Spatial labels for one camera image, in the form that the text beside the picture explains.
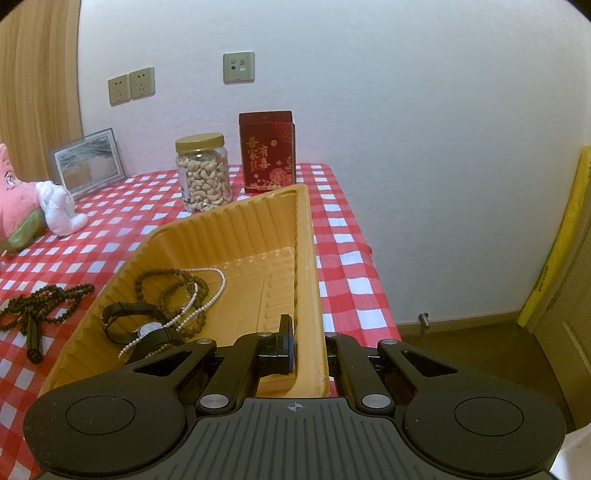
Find pink pearl necklace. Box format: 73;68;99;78
119;267;227;363

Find dark red gift box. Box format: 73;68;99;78
239;111;296;195

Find beige wall socket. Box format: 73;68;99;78
129;67;155;101
108;74;131;106
223;51;256;84

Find long dark bead necklace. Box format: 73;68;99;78
0;283;96;334

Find brown bead bracelet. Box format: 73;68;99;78
135;268;209;341

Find white plush toy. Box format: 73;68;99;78
36;181;88;237

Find pink star plush toy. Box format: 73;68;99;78
0;143;51;256

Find beige door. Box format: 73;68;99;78
526;222;591;439

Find red white checked tablecloth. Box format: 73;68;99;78
0;164;403;462

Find wooden wall panel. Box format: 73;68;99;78
0;0;84;155

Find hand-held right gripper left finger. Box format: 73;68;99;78
122;314;296;414

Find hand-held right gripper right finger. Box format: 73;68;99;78
323;331;465;411

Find clear jar of cashews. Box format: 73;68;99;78
174;133;233;213

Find silver picture frame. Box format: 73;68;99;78
48;128;126;200

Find orange plastic tray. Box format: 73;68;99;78
38;183;329;400

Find black wrist watch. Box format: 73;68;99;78
100;302;186;360

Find black cylinder pendant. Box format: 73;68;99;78
25;314;44;365

